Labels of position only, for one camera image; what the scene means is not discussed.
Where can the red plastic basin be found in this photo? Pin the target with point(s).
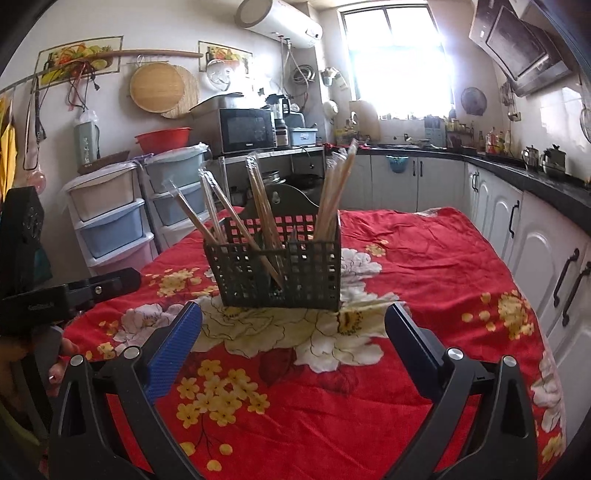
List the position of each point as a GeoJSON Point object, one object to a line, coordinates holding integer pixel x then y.
{"type": "Point", "coordinates": [160, 141]}

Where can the plastic drawer tower left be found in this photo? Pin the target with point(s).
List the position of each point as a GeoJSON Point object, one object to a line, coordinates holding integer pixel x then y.
{"type": "Point", "coordinates": [110, 219]}

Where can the chopsticks pair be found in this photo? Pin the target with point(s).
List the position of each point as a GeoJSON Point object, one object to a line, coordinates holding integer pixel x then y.
{"type": "Point", "coordinates": [211, 182]}

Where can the black countertop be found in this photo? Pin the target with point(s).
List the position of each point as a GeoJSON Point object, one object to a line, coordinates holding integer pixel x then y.
{"type": "Point", "coordinates": [569, 195]}

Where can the red floral cloth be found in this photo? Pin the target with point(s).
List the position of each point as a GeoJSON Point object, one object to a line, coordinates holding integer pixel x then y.
{"type": "Point", "coordinates": [315, 394]}

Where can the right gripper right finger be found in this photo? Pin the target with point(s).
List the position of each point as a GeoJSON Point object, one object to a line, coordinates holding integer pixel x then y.
{"type": "Point", "coordinates": [502, 442]}

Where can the black microwave oven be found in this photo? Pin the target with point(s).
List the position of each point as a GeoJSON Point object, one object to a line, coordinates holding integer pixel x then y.
{"type": "Point", "coordinates": [234, 130]}

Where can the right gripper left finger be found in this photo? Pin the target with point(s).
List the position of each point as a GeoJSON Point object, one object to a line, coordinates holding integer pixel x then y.
{"type": "Point", "coordinates": [106, 425]}

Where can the hanging metal ladles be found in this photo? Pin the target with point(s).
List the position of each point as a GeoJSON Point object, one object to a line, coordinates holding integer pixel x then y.
{"type": "Point", "coordinates": [585, 115]}

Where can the white water heater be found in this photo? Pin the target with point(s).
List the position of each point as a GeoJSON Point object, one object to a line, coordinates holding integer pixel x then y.
{"type": "Point", "coordinates": [278, 20]}

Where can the left hand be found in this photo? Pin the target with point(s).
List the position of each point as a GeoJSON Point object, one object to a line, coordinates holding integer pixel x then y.
{"type": "Point", "coordinates": [56, 372]}

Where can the black range hood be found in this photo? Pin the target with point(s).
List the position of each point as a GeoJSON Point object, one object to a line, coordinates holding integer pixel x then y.
{"type": "Point", "coordinates": [527, 55]}

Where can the plastic drawer tower right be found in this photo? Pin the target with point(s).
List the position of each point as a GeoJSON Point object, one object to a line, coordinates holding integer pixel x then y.
{"type": "Point", "coordinates": [162, 177]}

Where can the round bamboo board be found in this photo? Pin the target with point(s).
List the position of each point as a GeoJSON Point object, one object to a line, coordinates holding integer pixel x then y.
{"type": "Point", "coordinates": [170, 91]}

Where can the plastic drawer tower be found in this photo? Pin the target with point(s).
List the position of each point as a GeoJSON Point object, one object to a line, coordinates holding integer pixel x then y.
{"type": "Point", "coordinates": [110, 219]}
{"type": "Point", "coordinates": [162, 177]}

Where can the white lower kitchen cabinets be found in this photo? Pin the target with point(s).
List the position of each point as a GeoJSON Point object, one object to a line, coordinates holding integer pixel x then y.
{"type": "Point", "coordinates": [508, 239]}

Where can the black plastic utensil basket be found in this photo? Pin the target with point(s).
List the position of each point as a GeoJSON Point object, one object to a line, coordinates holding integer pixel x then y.
{"type": "Point", "coordinates": [300, 272]}

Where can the metal kettle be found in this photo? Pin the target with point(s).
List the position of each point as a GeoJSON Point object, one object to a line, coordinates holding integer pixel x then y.
{"type": "Point", "coordinates": [553, 162]}

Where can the metal shelf rack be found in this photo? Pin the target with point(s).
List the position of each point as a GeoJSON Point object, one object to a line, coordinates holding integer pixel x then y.
{"type": "Point", "coordinates": [302, 167]}

